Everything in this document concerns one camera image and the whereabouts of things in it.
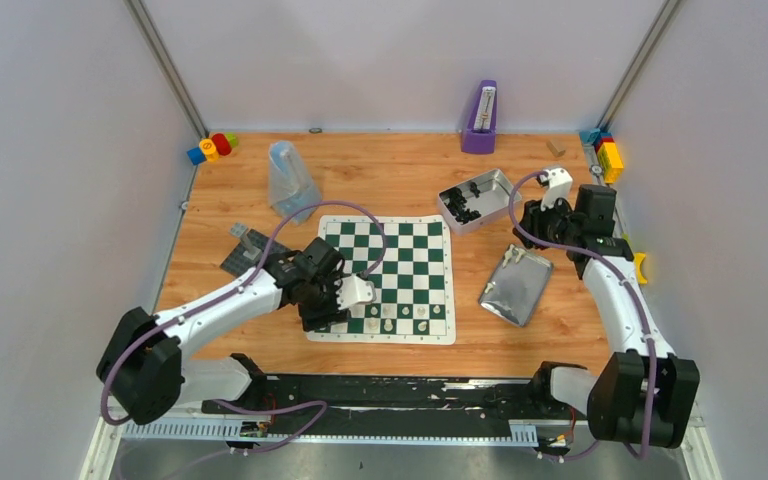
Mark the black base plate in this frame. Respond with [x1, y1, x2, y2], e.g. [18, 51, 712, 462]
[201, 373, 597, 440]

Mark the purple cable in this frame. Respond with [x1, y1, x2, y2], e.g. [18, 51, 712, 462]
[100, 200, 389, 458]
[507, 170, 659, 463]

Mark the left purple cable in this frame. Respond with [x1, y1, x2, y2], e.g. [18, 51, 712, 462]
[100, 200, 389, 458]

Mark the colourful block stack right corner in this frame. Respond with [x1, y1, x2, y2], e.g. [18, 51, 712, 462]
[579, 129, 625, 184]

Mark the purple metronome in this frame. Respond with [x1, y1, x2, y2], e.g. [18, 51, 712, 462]
[460, 80, 498, 155]

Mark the colourful toy blocks left corner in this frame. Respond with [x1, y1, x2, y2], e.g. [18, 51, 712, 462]
[187, 133, 239, 166]

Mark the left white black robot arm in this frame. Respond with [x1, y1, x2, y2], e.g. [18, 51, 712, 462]
[96, 238, 348, 425]

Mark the yellow green toy piece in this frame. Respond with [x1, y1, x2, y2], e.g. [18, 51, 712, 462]
[632, 249, 649, 285]

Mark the metal tin with black pieces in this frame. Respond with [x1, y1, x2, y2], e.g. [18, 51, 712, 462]
[436, 168, 522, 235]

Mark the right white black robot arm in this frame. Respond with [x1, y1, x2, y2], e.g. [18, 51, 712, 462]
[513, 181, 700, 449]

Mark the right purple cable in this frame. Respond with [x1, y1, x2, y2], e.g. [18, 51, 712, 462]
[507, 170, 659, 463]

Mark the grey lego baseplate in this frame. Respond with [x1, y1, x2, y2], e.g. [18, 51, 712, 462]
[220, 223, 269, 278]

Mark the green white chess mat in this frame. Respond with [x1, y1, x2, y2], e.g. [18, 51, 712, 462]
[306, 215, 456, 345]

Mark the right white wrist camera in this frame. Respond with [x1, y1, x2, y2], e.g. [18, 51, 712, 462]
[537, 166, 573, 211]

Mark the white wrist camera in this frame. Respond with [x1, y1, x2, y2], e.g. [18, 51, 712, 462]
[537, 166, 573, 211]
[336, 274, 376, 310]

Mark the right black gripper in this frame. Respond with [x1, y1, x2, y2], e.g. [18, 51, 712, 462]
[511, 193, 579, 251]

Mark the small wooden block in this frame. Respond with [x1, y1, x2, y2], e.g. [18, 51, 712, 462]
[546, 139, 566, 158]

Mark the metal tin with white pieces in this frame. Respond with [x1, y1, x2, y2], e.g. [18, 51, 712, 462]
[478, 244, 554, 328]

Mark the translucent blue metronome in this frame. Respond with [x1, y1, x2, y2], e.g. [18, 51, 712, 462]
[268, 140, 323, 224]

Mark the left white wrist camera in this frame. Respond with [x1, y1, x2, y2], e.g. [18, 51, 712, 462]
[336, 274, 376, 310]

